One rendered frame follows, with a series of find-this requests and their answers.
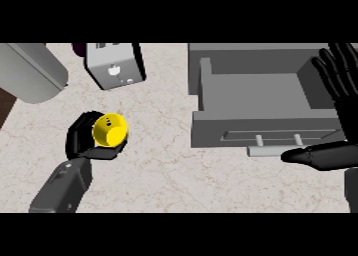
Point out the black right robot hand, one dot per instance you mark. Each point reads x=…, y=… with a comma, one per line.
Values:
x=352, y=110

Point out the grey open drawer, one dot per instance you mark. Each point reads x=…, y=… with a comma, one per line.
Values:
x=265, y=110

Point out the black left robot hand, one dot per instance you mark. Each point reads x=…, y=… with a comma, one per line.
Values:
x=77, y=136

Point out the dark purple object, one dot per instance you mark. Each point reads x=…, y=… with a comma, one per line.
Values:
x=79, y=49

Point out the grey cabinet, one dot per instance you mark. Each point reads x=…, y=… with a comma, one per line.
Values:
x=250, y=53

